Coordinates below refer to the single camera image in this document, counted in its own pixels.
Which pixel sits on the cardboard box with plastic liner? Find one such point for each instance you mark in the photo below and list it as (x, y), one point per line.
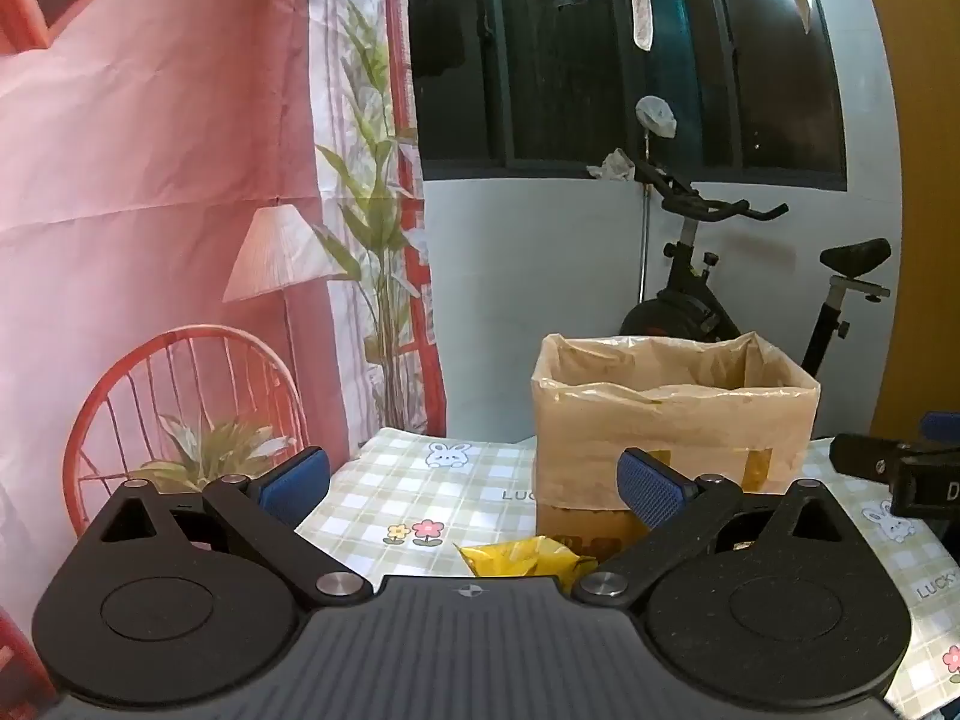
(675, 420)

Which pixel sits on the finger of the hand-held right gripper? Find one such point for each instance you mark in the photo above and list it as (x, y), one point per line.
(943, 426)
(862, 457)

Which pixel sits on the metal pole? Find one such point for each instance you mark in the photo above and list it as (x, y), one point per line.
(644, 240)

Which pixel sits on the crumpled white rag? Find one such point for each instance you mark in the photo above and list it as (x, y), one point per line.
(615, 165)

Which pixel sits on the yellow snack packet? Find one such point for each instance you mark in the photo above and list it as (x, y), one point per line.
(525, 556)

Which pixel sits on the black exercise bike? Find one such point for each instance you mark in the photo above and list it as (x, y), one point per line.
(679, 307)

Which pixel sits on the white plastic bag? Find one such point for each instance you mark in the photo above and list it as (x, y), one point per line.
(657, 115)

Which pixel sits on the wooden door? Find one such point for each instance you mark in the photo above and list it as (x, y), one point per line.
(922, 240)

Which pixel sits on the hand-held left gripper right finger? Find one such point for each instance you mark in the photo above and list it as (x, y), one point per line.
(651, 493)

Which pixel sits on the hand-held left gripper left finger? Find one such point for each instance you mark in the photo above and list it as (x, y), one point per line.
(294, 486)

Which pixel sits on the pink printed backdrop cloth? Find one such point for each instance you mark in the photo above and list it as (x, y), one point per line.
(150, 127)

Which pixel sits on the green checkered tablecloth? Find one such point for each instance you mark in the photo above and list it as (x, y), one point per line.
(420, 495)

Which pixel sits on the dark window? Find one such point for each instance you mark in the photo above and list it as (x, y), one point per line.
(540, 90)

